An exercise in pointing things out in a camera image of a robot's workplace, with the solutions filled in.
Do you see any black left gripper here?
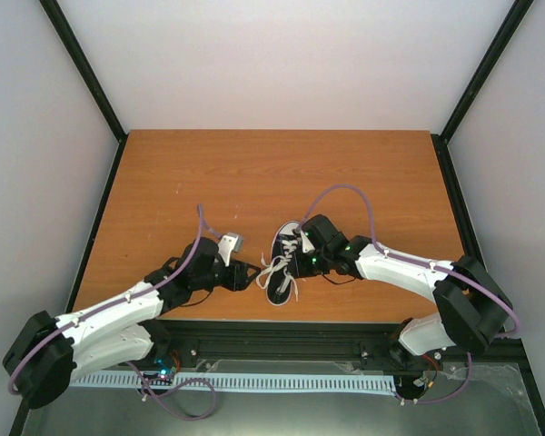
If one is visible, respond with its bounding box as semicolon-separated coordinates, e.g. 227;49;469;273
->
193;258;262;292

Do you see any white shoelace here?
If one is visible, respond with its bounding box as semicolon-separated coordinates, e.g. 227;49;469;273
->
255;240;299;306

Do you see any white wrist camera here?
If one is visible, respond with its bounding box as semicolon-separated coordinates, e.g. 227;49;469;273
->
218;233;243;267
293;228;315;254

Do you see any black white canvas sneaker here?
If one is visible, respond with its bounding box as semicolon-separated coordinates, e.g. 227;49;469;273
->
265;221;302;306

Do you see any black right frame post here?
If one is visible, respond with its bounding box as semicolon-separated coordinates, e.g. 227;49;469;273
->
440;0;534;145

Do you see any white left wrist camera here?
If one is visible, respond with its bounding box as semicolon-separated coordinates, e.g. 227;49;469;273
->
218;233;243;267

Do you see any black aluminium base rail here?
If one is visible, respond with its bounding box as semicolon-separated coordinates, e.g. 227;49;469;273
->
39;317;526;378

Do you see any light blue slotted cable duct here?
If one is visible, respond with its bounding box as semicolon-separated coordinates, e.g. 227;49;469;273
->
70;372;397;395

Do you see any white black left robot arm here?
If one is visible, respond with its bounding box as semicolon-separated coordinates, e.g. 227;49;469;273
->
3;235;261;410

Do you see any black left frame post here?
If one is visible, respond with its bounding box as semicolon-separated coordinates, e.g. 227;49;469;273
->
39;0;128;145

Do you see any circuit board with green led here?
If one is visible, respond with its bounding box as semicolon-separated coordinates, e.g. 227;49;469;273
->
143;351;181;386

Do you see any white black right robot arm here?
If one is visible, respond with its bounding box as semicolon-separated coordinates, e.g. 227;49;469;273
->
294;214;512;369

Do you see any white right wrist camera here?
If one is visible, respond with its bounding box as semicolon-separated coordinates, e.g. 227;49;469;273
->
293;228;315;254

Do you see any black frame post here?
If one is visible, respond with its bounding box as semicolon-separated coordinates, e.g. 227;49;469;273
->
39;0;128;145
440;0;534;145

